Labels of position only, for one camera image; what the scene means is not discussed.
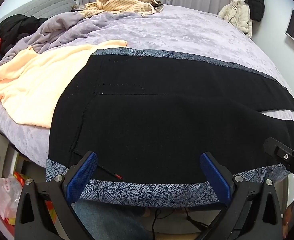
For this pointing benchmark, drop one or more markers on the grey-brown cloth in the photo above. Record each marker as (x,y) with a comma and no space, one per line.
(159,8)

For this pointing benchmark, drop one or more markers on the black pants with patterned trim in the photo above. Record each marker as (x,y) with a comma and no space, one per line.
(162,117)

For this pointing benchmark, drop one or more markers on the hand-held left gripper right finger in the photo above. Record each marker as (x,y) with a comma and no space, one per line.
(215,177)

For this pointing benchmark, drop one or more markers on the grey quilted headboard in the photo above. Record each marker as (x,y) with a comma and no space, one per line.
(44,5)

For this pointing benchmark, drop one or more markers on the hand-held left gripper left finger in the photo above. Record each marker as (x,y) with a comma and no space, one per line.
(83,177)

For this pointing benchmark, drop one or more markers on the beige striped garment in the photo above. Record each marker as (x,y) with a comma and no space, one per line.
(122,3)

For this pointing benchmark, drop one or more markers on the peach fleece blanket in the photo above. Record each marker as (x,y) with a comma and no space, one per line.
(41,80)

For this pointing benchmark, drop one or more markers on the black clothes pile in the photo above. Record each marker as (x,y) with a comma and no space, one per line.
(14,28)

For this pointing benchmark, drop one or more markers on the person's right hand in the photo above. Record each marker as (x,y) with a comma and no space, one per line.
(287,220)

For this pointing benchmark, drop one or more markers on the person's jeans leg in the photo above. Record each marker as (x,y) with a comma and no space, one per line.
(107,222)

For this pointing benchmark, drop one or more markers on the black puffer jacket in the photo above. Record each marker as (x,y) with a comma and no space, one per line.
(256,0)

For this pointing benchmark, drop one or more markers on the white puffer jacket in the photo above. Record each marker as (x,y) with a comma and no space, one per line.
(238,15)

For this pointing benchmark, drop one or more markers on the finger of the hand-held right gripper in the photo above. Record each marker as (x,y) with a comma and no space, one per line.
(286,156)

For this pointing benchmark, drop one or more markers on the grey fleece blanket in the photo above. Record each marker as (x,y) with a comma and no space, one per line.
(54,30)

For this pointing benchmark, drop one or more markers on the red yellow packaging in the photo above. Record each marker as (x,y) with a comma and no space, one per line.
(19,177)

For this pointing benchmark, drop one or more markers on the purple bed blanket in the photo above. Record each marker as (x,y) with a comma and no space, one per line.
(187,35)

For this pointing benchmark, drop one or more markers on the translucent plastic bag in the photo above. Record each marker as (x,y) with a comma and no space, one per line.
(4,197)

